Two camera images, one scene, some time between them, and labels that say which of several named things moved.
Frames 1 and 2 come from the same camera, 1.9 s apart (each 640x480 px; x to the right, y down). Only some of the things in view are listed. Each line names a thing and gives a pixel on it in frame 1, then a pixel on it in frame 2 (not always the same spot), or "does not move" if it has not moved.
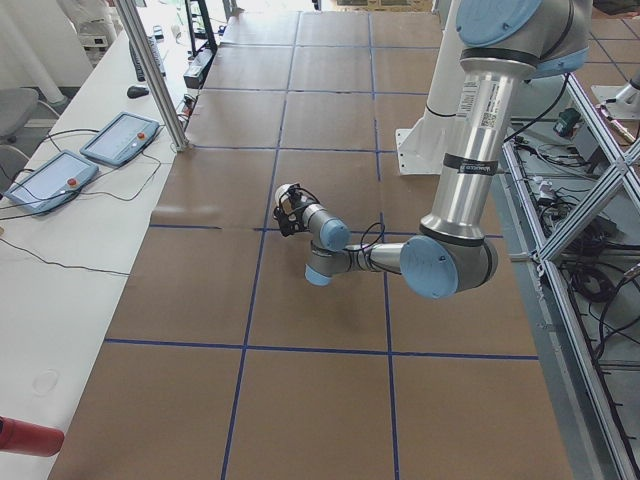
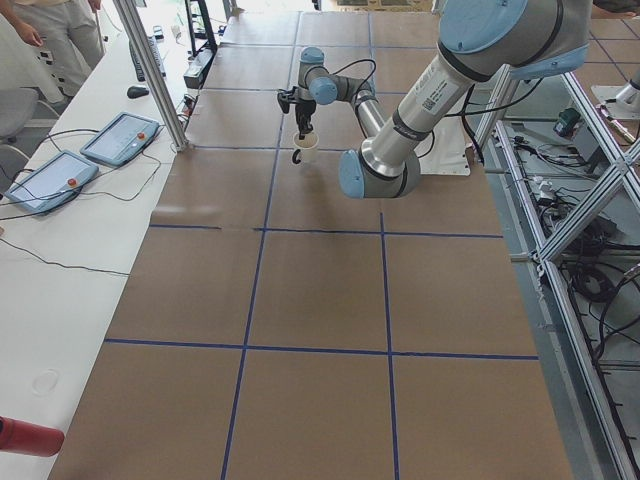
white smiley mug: (284, 196) → (305, 149)
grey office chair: (16, 105) does not move
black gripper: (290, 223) → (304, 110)
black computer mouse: (137, 92) does not move
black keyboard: (137, 63) does not move
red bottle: (37, 440) does not move
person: (94, 17) → (50, 46)
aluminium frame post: (140, 35) does not move
